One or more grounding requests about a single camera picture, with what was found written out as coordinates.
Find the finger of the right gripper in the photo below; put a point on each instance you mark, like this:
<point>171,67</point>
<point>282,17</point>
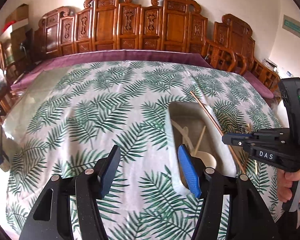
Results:
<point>236,139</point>

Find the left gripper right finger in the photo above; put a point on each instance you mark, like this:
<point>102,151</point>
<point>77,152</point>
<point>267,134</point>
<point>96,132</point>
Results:
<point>229,203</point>

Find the cream chopstick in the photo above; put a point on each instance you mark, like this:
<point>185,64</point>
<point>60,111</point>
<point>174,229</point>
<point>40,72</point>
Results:
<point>199,141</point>

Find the small white plastic spoon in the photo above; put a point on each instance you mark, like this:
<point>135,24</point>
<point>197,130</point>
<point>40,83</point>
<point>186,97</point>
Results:
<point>208,159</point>

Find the person's right hand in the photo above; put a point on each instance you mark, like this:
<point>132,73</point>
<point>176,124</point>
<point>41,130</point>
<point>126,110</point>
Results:
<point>284,184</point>

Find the grey metal tray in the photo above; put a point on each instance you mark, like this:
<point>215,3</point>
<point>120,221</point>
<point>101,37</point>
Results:
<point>190,114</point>

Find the purple armchair cushion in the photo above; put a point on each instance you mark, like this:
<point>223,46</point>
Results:
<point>258,86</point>

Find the palm leaf tablecloth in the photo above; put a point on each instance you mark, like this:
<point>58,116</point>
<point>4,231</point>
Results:
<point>81,111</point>

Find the carved wooden armchair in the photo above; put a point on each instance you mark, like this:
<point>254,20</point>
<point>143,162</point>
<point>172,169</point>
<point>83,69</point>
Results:
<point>235,34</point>

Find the dark wooden chair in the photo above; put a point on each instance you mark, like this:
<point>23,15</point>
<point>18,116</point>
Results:
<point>6,99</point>

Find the carved wooden sofa bench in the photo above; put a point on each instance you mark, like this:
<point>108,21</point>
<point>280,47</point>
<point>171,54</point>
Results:
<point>166,25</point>

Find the stacked cardboard boxes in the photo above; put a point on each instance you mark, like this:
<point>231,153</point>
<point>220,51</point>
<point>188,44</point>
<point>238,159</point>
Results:
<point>13,38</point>

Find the green wall sign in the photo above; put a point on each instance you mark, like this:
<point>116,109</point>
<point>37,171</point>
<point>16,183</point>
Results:
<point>291,25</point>

